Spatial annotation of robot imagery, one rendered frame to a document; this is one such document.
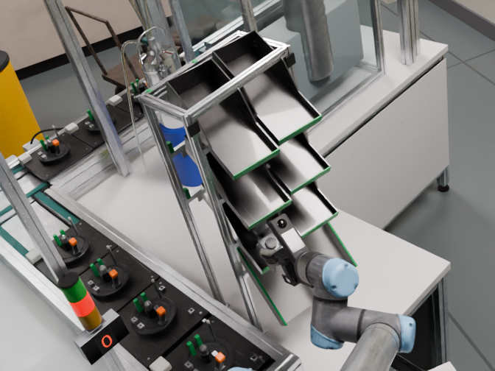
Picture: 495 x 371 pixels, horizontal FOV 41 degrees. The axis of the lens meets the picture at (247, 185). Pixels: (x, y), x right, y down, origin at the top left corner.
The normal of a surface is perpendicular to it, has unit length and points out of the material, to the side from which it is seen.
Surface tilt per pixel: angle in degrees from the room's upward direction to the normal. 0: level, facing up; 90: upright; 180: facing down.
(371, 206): 90
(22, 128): 93
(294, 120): 25
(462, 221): 0
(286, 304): 45
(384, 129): 90
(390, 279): 0
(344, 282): 65
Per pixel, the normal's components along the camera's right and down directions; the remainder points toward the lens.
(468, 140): -0.21, -0.75
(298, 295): 0.23, -0.22
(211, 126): 0.04, -0.50
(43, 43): 0.32, 0.55
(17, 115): 0.85, 0.22
